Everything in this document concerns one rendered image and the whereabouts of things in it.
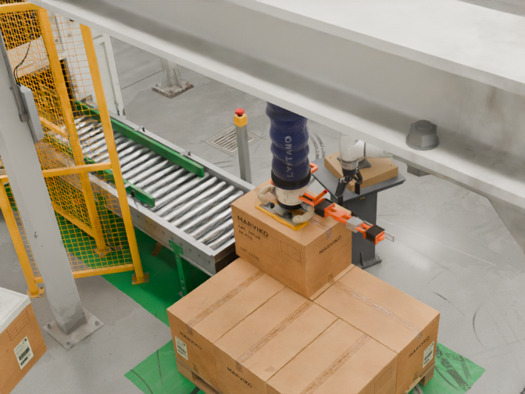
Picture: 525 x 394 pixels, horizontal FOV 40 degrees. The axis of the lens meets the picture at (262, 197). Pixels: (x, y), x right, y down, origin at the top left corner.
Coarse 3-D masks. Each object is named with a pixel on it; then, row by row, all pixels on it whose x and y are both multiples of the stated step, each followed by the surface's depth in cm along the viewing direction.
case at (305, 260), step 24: (312, 192) 433; (240, 216) 428; (264, 216) 418; (312, 216) 415; (240, 240) 442; (264, 240) 421; (288, 240) 403; (312, 240) 398; (336, 240) 415; (264, 264) 434; (288, 264) 415; (312, 264) 407; (336, 264) 426; (312, 288) 418
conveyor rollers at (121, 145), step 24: (96, 120) 605; (48, 144) 579; (96, 144) 570; (120, 144) 575; (144, 168) 541; (168, 168) 536; (168, 192) 517; (192, 192) 510; (216, 192) 514; (240, 192) 505; (168, 216) 489; (192, 216) 490; (216, 216) 486; (216, 240) 465
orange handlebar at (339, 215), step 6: (312, 168) 429; (300, 198) 407; (312, 198) 406; (312, 204) 401; (336, 210) 395; (342, 210) 394; (330, 216) 394; (336, 216) 390; (342, 216) 390; (348, 216) 390; (342, 222) 389; (360, 228) 381; (378, 240) 374
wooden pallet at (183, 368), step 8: (184, 368) 441; (432, 368) 428; (184, 376) 447; (192, 376) 439; (200, 376) 429; (424, 376) 425; (432, 376) 434; (200, 384) 439; (208, 384) 438; (424, 384) 429; (208, 392) 433; (216, 392) 433; (408, 392) 414
